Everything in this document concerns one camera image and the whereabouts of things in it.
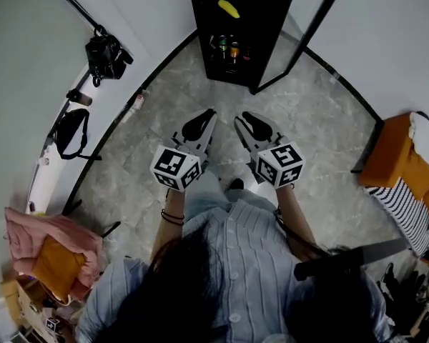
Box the light blue jeans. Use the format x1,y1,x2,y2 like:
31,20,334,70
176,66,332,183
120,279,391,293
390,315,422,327
183,169,280,216

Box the white ledge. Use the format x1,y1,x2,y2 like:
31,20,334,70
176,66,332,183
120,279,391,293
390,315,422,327
25,68,94,216

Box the black handbag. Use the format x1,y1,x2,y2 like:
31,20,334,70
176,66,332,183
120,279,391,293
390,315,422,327
84,24,134,88

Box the black head mount strap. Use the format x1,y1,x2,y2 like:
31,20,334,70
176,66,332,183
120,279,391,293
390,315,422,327
293,237,410,282

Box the black tumbler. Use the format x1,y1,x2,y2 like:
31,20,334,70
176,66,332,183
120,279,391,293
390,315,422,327
65,88,94,107

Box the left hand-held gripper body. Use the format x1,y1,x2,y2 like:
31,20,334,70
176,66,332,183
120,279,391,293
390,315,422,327
149,130,215,193

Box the black white striped cloth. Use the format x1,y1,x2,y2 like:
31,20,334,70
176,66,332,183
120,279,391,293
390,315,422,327
363,177,429,259

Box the small white packet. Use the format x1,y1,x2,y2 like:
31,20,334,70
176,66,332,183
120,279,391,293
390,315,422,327
132,91,147,111

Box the black waist bag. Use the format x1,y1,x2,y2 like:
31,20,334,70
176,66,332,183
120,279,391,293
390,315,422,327
51,107,103,161

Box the black wrist bands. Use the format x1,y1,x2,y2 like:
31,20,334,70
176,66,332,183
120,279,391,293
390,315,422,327
160,209,185,227

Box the yellow corn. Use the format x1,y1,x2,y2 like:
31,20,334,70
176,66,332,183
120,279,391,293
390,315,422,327
217,0,241,19

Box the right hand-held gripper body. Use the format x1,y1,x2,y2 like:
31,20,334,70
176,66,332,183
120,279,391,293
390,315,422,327
240,131,306,190

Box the light blue striped shirt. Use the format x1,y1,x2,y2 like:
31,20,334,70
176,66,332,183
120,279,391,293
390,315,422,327
74,198,393,343

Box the black shoe pile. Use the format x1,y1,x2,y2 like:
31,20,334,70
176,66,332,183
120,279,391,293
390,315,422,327
375,262,429,337

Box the pink cloth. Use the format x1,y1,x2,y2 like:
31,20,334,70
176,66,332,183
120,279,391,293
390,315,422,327
3,207,105,302

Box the person's left forearm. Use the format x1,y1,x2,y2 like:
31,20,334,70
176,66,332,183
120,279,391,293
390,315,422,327
150,188,186,262

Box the person's right forearm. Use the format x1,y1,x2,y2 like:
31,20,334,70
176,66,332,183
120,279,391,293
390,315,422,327
275,184,319,262

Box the orange cushion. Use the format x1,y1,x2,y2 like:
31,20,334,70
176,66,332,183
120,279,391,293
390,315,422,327
31,235,87,304

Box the black chair leg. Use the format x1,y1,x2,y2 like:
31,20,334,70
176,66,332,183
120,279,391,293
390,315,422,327
100,221,122,239
61,199,84,217

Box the green drink bottle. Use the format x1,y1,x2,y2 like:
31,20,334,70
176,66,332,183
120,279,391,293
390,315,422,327
217,34,228,61

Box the cardboard box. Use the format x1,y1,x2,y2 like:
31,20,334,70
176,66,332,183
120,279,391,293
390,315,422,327
0,276,74,343

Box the orange sofa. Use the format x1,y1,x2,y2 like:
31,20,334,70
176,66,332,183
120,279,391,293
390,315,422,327
357,112,429,222

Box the thin black cable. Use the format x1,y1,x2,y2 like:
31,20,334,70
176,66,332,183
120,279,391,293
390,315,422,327
275,207,330,259

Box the black fridge with glass door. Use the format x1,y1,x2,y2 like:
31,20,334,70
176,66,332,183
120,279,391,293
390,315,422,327
186,0,345,95

